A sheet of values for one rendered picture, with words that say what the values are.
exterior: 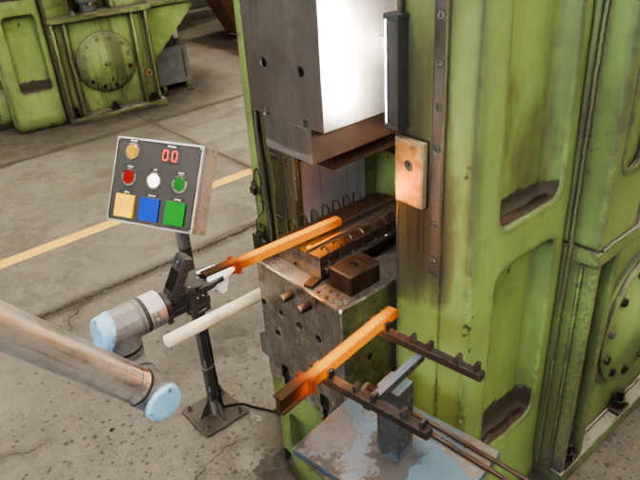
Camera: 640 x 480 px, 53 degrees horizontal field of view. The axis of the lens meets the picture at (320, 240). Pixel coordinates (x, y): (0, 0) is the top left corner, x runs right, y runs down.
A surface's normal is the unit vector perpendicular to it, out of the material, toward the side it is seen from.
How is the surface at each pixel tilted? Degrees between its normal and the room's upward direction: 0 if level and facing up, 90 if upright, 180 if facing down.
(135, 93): 90
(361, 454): 0
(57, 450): 0
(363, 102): 90
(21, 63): 90
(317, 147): 90
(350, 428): 0
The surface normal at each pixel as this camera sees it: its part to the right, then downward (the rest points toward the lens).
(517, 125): 0.65, 0.32
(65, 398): -0.06, -0.87
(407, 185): -0.76, 0.36
